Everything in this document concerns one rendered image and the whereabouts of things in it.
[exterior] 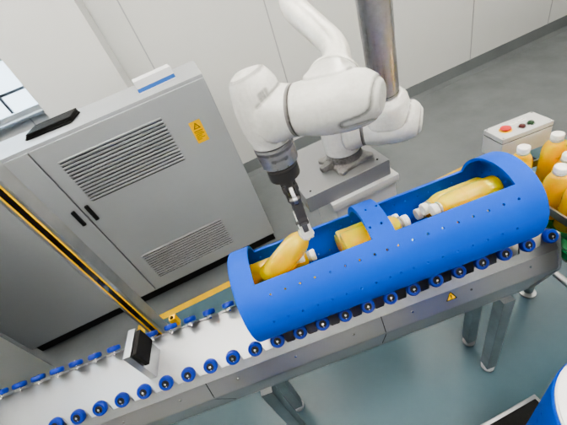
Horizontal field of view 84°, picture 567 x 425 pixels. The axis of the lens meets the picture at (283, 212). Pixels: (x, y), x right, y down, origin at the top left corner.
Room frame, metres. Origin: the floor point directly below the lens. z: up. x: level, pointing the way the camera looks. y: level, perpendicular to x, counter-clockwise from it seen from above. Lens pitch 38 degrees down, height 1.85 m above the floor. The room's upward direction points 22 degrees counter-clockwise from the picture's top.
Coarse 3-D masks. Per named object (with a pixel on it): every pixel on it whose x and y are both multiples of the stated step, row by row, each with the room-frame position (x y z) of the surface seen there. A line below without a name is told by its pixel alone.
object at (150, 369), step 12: (132, 336) 0.67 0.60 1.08; (144, 336) 0.68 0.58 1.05; (132, 348) 0.63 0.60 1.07; (144, 348) 0.65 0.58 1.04; (156, 348) 0.70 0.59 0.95; (132, 360) 0.60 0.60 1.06; (144, 360) 0.61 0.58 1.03; (156, 360) 0.66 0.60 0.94; (144, 372) 0.60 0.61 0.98; (156, 372) 0.62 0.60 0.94
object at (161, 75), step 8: (152, 72) 2.20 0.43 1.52; (160, 72) 2.16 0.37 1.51; (168, 72) 2.17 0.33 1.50; (136, 80) 2.14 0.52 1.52; (144, 80) 2.13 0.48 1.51; (152, 80) 2.14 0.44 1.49; (160, 80) 2.15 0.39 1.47; (168, 80) 2.16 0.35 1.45; (136, 88) 2.12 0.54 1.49; (144, 88) 2.12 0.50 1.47; (152, 88) 2.13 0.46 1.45
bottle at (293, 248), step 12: (288, 240) 0.63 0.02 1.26; (300, 240) 0.62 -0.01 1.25; (276, 252) 0.64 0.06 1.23; (288, 252) 0.61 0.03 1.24; (300, 252) 0.60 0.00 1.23; (264, 264) 0.65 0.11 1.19; (276, 264) 0.61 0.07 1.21; (288, 264) 0.60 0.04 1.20; (264, 276) 0.62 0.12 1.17; (276, 276) 0.60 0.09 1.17
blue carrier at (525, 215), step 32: (480, 160) 0.69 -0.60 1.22; (512, 160) 0.62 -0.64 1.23; (416, 192) 0.77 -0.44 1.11; (512, 192) 0.54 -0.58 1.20; (544, 192) 0.52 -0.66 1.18; (352, 224) 0.77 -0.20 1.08; (384, 224) 0.58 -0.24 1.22; (416, 224) 0.55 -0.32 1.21; (448, 224) 0.53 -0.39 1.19; (480, 224) 0.51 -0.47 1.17; (512, 224) 0.50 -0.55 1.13; (544, 224) 0.49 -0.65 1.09; (256, 256) 0.78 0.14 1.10; (320, 256) 0.75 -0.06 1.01; (352, 256) 0.54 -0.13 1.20; (384, 256) 0.52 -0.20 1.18; (416, 256) 0.51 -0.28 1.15; (448, 256) 0.49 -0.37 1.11; (480, 256) 0.50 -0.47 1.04; (256, 288) 0.56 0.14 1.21; (288, 288) 0.54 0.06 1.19; (320, 288) 0.52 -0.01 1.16; (352, 288) 0.50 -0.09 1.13; (384, 288) 0.50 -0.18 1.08; (256, 320) 0.51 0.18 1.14; (288, 320) 0.50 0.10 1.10
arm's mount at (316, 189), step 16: (320, 144) 1.38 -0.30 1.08; (304, 160) 1.30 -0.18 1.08; (368, 160) 1.10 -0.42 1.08; (384, 160) 1.06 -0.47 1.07; (304, 176) 1.17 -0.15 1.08; (320, 176) 1.12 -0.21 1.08; (336, 176) 1.08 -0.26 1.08; (352, 176) 1.04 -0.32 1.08; (368, 176) 1.04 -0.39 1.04; (384, 176) 1.05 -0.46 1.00; (304, 192) 1.06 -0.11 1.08; (320, 192) 1.02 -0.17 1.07; (336, 192) 1.03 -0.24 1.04
